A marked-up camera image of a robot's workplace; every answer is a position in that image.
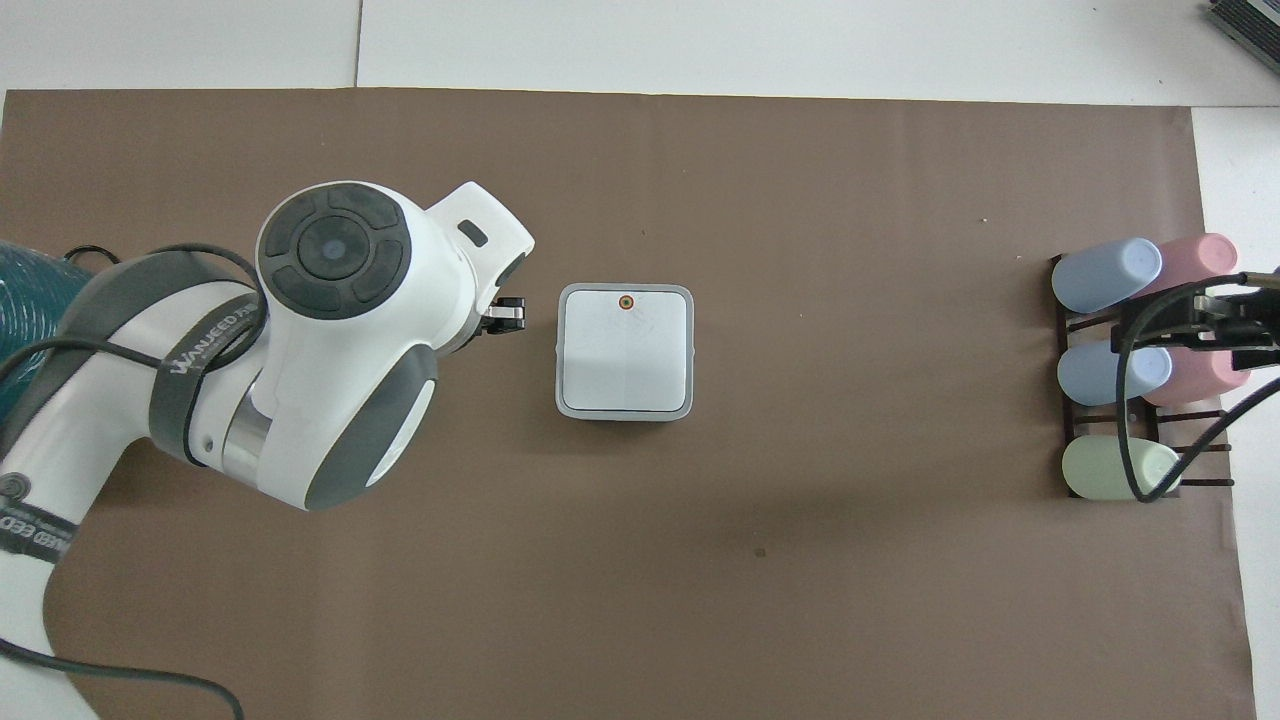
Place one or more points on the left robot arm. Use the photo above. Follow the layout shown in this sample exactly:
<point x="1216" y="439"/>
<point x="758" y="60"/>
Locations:
<point x="340" y="330"/>

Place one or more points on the white trash can grey rim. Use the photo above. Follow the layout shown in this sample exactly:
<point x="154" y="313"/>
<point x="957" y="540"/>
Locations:
<point x="625" y="350"/>

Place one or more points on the pink plastic cup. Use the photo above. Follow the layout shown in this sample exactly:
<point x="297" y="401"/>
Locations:
<point x="1200" y="376"/>
<point x="1195" y="260"/>

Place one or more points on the blue plastic cup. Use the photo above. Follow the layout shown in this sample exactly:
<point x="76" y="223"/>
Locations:
<point x="1105" y="275"/>
<point x="1090" y="373"/>

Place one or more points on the green plastic cup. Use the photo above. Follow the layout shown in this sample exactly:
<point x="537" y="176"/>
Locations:
<point x="1100" y="468"/>

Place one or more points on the dark cup rack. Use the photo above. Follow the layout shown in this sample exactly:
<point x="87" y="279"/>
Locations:
<point x="1066" y="420"/>

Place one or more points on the grey ribbed device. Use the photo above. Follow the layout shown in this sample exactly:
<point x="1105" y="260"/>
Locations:
<point x="1248" y="22"/>

